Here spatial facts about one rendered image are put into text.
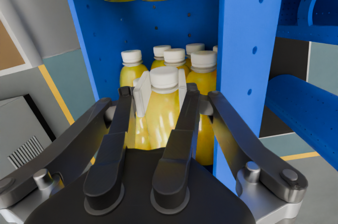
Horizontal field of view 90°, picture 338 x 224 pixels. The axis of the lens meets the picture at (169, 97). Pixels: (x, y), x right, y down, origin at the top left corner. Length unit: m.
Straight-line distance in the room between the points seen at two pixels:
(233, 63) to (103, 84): 0.25
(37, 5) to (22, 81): 1.39
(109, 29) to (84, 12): 0.06
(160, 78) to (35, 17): 0.45
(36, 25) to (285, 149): 2.08
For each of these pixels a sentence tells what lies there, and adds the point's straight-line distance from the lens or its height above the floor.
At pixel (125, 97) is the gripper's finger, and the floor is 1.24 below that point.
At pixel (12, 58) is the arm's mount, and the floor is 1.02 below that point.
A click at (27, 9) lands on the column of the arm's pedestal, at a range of 0.59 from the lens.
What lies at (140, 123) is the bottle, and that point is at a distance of 0.29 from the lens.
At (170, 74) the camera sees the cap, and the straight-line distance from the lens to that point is 0.21.
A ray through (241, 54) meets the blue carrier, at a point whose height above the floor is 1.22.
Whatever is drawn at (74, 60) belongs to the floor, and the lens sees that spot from 1.63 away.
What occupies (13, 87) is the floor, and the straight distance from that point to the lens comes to 2.06.
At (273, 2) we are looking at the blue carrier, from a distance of 0.20.
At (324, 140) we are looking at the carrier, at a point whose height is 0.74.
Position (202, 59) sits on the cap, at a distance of 0.25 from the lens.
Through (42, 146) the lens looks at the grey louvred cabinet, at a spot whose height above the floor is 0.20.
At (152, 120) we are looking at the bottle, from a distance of 0.23.
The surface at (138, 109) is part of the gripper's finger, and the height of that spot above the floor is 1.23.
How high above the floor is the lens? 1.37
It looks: 66 degrees down
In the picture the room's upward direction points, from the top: 175 degrees counter-clockwise
